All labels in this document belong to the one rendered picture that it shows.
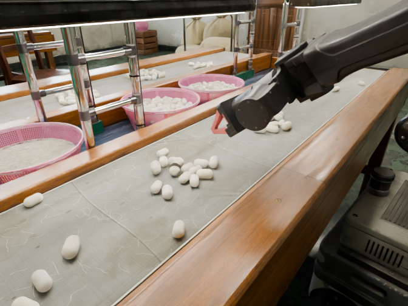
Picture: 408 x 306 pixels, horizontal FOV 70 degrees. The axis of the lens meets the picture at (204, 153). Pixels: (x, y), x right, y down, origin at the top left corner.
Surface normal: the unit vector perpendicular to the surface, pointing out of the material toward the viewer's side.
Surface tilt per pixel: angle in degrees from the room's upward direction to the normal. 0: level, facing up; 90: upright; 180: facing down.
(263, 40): 90
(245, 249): 0
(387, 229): 0
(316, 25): 90
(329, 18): 90
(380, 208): 0
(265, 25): 90
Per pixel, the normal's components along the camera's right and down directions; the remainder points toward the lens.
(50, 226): 0.00, -0.88
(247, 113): -0.50, 0.56
